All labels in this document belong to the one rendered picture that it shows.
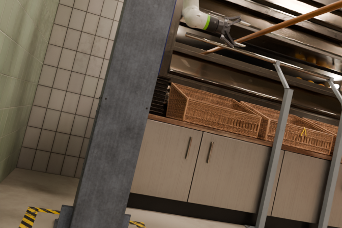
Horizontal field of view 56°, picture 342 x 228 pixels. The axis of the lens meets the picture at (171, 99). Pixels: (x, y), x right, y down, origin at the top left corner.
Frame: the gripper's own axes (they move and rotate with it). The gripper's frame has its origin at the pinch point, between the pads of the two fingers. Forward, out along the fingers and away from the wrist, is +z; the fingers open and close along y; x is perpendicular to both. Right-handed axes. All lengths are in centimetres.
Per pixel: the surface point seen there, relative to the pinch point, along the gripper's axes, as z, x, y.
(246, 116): 21, -15, 47
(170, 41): -32, -64, 3
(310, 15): 3, 57, 1
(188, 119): -19, -14, 59
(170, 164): -25, -9, 88
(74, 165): -80, -63, 110
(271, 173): 41, -4, 80
